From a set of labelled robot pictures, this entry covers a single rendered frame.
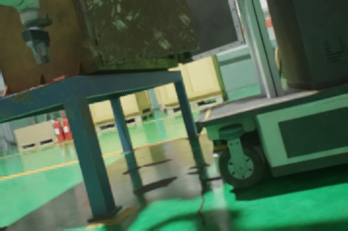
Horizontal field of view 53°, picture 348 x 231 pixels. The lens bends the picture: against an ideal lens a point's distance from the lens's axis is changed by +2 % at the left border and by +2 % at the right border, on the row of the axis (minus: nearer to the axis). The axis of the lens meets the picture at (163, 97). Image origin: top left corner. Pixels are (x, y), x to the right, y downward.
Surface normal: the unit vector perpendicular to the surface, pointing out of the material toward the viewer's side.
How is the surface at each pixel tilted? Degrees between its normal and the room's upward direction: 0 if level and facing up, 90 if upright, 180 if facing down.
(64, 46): 90
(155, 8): 90
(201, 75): 90
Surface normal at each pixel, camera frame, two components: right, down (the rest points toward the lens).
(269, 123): -0.16, 0.05
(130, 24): 0.56, -0.14
